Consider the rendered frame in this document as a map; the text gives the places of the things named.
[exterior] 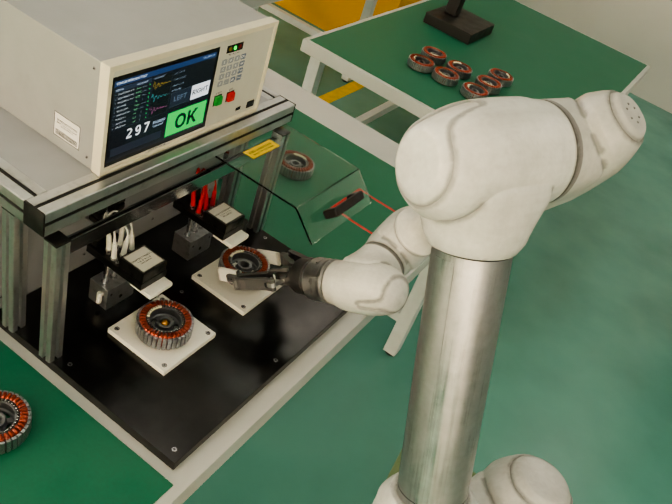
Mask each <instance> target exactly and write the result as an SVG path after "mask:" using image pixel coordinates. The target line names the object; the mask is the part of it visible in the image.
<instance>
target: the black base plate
mask: <svg viewBox="0 0 672 504"><path fill-rule="evenodd" d="M188 219H189V217H187V216H186V215H184V214H183V213H180V214H178V215H176V216H175V217H173V218H171V219H169V220H167V221H165V222H163V223H161V224H159V225H157V226H156V227H154V228H152V229H150V230H148V231H146V232H144V233H142V234H140V235H139V236H137V237H135V238H134V242H135V246H136V247H137V248H138V247H140V246H142V245H146V246H147V247H148V248H150V249H151V250H153V251H154V252H155V253H157V254H158V255H160V256H161V257H162V258H164V259H165V260H167V265H166V269H167V273H166V276H164V277H165V278H167V279H168V280H170V281H171V282H172V286H171V287H170V288H168V289H167V290H165V291H163V292H162V293H160V295H161V294H163V295H165V296H166V297H167V298H169V299H170V300H172V301H173V302H174V301H176V302H177V303H180V304H182V305H184V306H185V308H186V307H187V308H188V309H189V310H190V312H191V314H192V315H193V317H194V318H196V319H197V320H198V321H200V322H201V323H203V324H204V325H205V326H207V327H208V328H209V329H211V330H212V331H213V332H215V333H216V335H215V338H213V339H212V340H211V341H209V342H208V343H207V344H205V345H204V346H203V347H201V348H200V349H199V350H197V351H196V352H195V353H193V354H192V355H191V356H189V357H188V358H187V359H185V360H184V361H183V362H181V363H180V364H179V365H178V366H176V367H175V368H174V369H172V370H171V371H170V372H168V373H167V374H166V375H164V376H163V375H162V374H161V373H159V372H158V371H157V370H155V369H154V368H153V367H152V366H150V365H149V364H148V363H147V362H145V361H144V360H143V359H141V358H140V357H139V356H138V355H136V354H135V353H134V352H132V351H131V350H130V349H129V348H127V347H126V346H125V345H123V344H122V343H121V342H120V341H118V340H117V339H116V338H115V337H113V336H112V335H111V334H109V333H108V328H109V327H111V326H112V325H114V324H116V323H117V322H119V321H120V320H122V319H123V318H125V317H127V316H128V315H130V314H131V313H133V312H135V311H136V310H138V309H139V308H141V307H142V306H143V305H144V304H146V303H148V302H150V301H152V300H153V298H152V299H151V300H149V299H148V298H147V297H145V296H144V295H143V294H141V293H140V292H139V291H137V290H136V289H135V288H134V290H133V294H132V295H130V296H129V297H127V298H125V299H124V300H122V301H120V302H119V303H117V304H115V305H114V306H112V307H110V308H109V309H107V310H105V309H103V308H102V307H101V306H99V305H97V304H96V303H95V302H94V301H93V300H92V299H90V298H89V287H90V278H92V277H93V276H95V275H97V274H99V273H101V272H102V271H104V264H103V263H102V262H101V261H99V260H98V259H97V258H95V259H93V260H91V261H89V262H87V263H86V264H84V265H82V266H80V267H78V268H76V269H74V270H72V271H70V272H68V285H67V299H66V312H65V325H64V338H63V351H62V356H61V357H59V358H57V357H56V356H55V359H54V361H53V362H51V363H48V362H47V361H46V360H45V357H46V356H44V357H43V358H42V357H41V356H40V355H39V338H40V317H41V295H42V287H40V288H38V289H36V290H34V291H32V292H31V293H29V294H27V295H26V325H25V326H24V327H22V328H20V327H19V326H18V330H17V331H15V332H14V333H12V332H10V331H9V330H8V326H7V327H4V326H3V325H2V308H0V328H2V329H3V330H4V331H5V332H6V333H8V334H9V335H10V336H11V337H12V338H14V339H15V340H16V341H17V342H18V343H20V344H21V345H22V346H23V347H24V348H26V349H27V350H28V351H29V352H31V353H32V354H33V355H34V356H35V357H37V358H38V359H39V360H40V361H41V362H43V363H44V364H45V365H46V366H47V367H49V368H50V369H51V370H52V371H54V372H55V373H56V374H57V375H58V376H60V377H61V378H62V379H63V380H64V381H66V382H67V383H68V384H69V385H70V386H72V387H73V388H74V389H75V390H77V391H78V392H79V393H80V394H81V395H83V396H84V397H85V398H86V399H87V400H89V401H90V402H91V403H92V404H93V405H95V406H96V407H97V408H98V409H99V410H101V411H102V412H103V413H104V414H106V415H107V416H108V417H109V418H110V419H112V420H113V421H114V422H115V423H116V424H118V425H119V426H120V427H121V428H122V429H124V430H125V431H126V432H127V433H129V434H130V435H131V436H132V437H133V438H135V439H136V440H137V441H138V442H139V443H141V444H142V445H143V446H144V447H145V448H147V449H148V450H149V451H150V452H151V453H153V454H154V455H155V456H156V457H158V458H159V459H160V460H161V461H162V462H164V463H165V464H166V465H167V466H168V467H170V468H171V469H172V470H174V469H175V468H176V467H177V466H178V465H180V464H181V463H182V462H183V461H184V460H185V459H186V458H187V457H188V456H189V455H191V454H192V453H193V452H194V451H195V450H196V449H197V448H198V447H199V446H200V445H202V444H203V443H204V442H205V441H206V440H207V439H208V438H209V437H210V436H211V435H213V434H214V433H215V432H216V431H217V430H218V429H219V428H220V427H221V426H222V425H224V424H225V423H226V422H227V421H228V420H229V419H230V418H231V417H232V416H233V415H235V414H236V413H237V412H238V411H239V410H240V409H241V408H242V407H243V406H244V405H246V404H247V403H248V402H249V401H250V400H251V399H252V398H253V397H254V396H255V395H257V394H258V393H259V392H260V391H261V390H262V389H263V388H264V387H265V386H266V385H268V384H269V383H270V382H271V381H272V380H273V379H274V378H275V377H276V376H277V375H279V374H280V373H281V372H282V371H283V370H284V369H285V368H286V367H287V366H288V365H290V364H291V363H292V362H293V361H294V360H295V359H296V358H297V357H298V356H299V355H301V354H302V353H303V352H304V351H305V350H306V349H307V348H308V347H309V346H310V345H312V344H313V343H314V342H315V341H316V340H317V339H318V338H319V337H320V336H321V335H323V334H324V333H325V332H326V331H327V330H328V329H329V328H330V327H331V326H332V325H334V324H335V323H336V322H337V321H338V320H339V319H340V318H341V317H342V316H343V315H345V314H346V313H347V312H348V311H345V310H342V309H339V308H338V307H336V306H335V305H332V304H326V303H324V302H319V301H314V300H311V299H309V298H308V297H307V296H306V295H303V294H298V293H296V292H294V291H293V290H292V289H291V288H290V287H289V286H282V287H281V288H279V289H278V290H277V291H275V292H274V293H273V294H271V295H270V296H269V297H267V298H266V299H265V300H263V301H262V302H261V303H260V304H258V305H257V306H256V307H254V308H253V309H252V310H250V311H249V312H248V313H246V314H245V315H244V316H242V315H241V314H240V313H238V312H237V311H235V310H234V309H233V308H231V307H230V306H229V305H227V304H226V303H224V302H223V301H222V300H220V299H219V298H217V297H216V296H215V295H213V294H212V293H210V292H209V291H208V290H206V289H205V288H203V287H202V286H201V285H199V284H198V283H197V282H195V281H194V280H192V279H191V278H192V275H193V274H195V273H196V272H198V271H199V270H201V269H202V268H204V267H206V266H207V265H209V264H210V263H212V262H214V261H215V260H217V259H218V258H220V256H221V253H222V252H223V251H224V250H225V249H227V248H229V247H228V246H226V245H225V244H223V243H222V242H220V241H219V240H217V239H216V238H214V237H213V234H212V237H211V241H210V245H209V248H208V249H206V250H204V251H203V252H201V253H199V254H198V255H196V256H194V257H193V258H191V259H190V260H188V261H187V260H186V259H184V258H183V257H181V256H180V255H179V254H177V253H176V252H174V251H173V250H172V244H173V239H174V233H175V231H177V230H179V229H181V228H182V227H184V226H186V225H187V224H188ZM248 222H249V221H248V220H247V219H245V218H244V221H243V223H244V226H243V229H241V230H242V231H244V232H245V233H247V234H248V235H249V236H248V238H247V239H246V240H244V241H243V242H241V243H240V244H238V245H236V246H246V247H250V249H251V248H254V250H255V249H263V250H268V251H274V252H279V253H281V252H286V253H288V250H292V249H290V248H289V247H287V246H286V245H284V244H283V243H281V242H280V241H278V240H277V239H275V238H274V237H272V236H271V235H269V234H268V233H266V232H265V231H263V230H260V229H259V232H257V233H255V232H254V231H253V228H252V229H249V228H248V227H247V226H248ZM189 310H188V311H189Z"/></svg>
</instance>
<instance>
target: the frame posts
mask: <svg viewBox="0 0 672 504"><path fill-rule="evenodd" d="M240 177H241V173H239V172H238V171H236V170H235V171H233V172H231V173H229V174H227V175H225V176H224V177H223V182H222V186H221V190H220V195H219V199H218V203H217V204H219V203H221V202H222V201H224V202H226V203H227V204H229V205H230V206H232V207H233V205H234V201H235V197H236V193H237V189H238V185H239V181H240ZM272 196H273V194H272V193H270V192H268V191H267V190H265V189H264V188H262V187H261V186H259V185H258V188H257V192H256V196H255V200H254V203H253V207H252V211H251V214H250V218H249V222H248V226H247V227H248V228H249V229H252V228H253V231H254V232H255V233H257V232H259V229H260V230H262V229H263V227H264V224H265V220H266V217H267V213H268V210H269V206H270V203H271V199H272ZM71 241H72V240H71V239H70V238H68V237H67V236H66V235H64V234H63V233H62V232H60V231H56V232H54V233H52V234H50V235H48V236H46V237H44V252H43V274H42V295H41V317H40V338H39V355H40V356H41V357H42V358H43V357H44V356H46V357H45V360H46V361H47V362H48V363H51V362H53V361H54V359H55V356H56V357H57V358H59V357H61V356H62V351H63V338H64V325H65V312H66V299H67V285H68V272H69V259H70V246H71ZM27 257H28V226H27V225H25V224H24V223H23V222H22V221H21V220H19V219H18V218H17V217H15V216H14V215H13V214H11V213H10V212H9V211H7V210H6V209H5V208H4V207H2V325H3V326H4V327H7V326H8V330H9V331H10V332H12V333H14V332H15V331H17V330H18V326H19V327H20V328H22V327H24V326H25V325H26V292H27Z"/></svg>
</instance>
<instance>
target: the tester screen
mask: <svg viewBox="0 0 672 504"><path fill-rule="evenodd" d="M216 55H217V52H214V53H211V54H208V55H204V56H201V57H198V58H194V59H191V60H188V61H184V62H181V63H177V64H174V65H171V66H167V67H164V68H161V69H157V70H154V71H151V72H147V73H144V74H141V75H137V76H134V77H131V78H127V79H124V80H121V81H117V82H115V87H114V97H113V106H112V115H111V125H110V134H109V144H108V153H107V162H106V163H109V162H111V161H114V160H116V159H119V158H121V157H124V156H126V155H129V154H131V153H133V152H136V151H138V150H141V149H143V148H146V147H148V146H151V145H153V144H156V143H158V142H161V141H163V140H165V139H168V138H170V137H173V136H175V135H178V134H180V133H183V132H185V131H188V130H190V129H193V128H195V127H197V126H200V125H202V124H203V122H202V123H199V124H197V125H194V126H192V127H190V128H187V129H185V130H182V131H180V132H177V133H175V134H172V135H170V136H167V137H165V138H164V136H165V129H166V123H167V117H168V114H169V113H172V112H174V111H177V110H180V109H183V108H185V107H188V106H191V105H193V104H196V103H199V102H202V101H204V100H208V95H209V91H208V94H206V95H204V96H201V97H198V98H195V99H192V100H190V101H187V102H184V103H181V104H179V105H176V106H173V107H170V101H171V95H172V93H173V92H176V91H179V90H182V89H185V88H187V87H190V86H193V85H196V84H199V83H202V82H205V81H208V80H212V75H213V70H214V65H215V60H216ZM169 107H170V108H169ZM149 120H151V127H150V131H149V132H147V133H144V134H142V135H139V136H136V137H134V138H131V139H129V140H126V141H124V139H125V131H126V129H127V128H130V127H133V126H135V125H138V124H141V123H143V122H146V121H149ZM160 130H161V137H160V138H158V139H155V140H153V141H150V142H148V143H145V144H143V145H140V146H138V147H135V148H133V149H130V150H128V151H125V152H123V153H120V154H118V155H115V156H113V157H110V150H111V149H114V148H116V147H119V146H122V145H124V144H127V143H129V142H132V141H134V140H137V139H140V138H142V137H145V136H147V135H150V134H152V133H155V132H158V131H160Z"/></svg>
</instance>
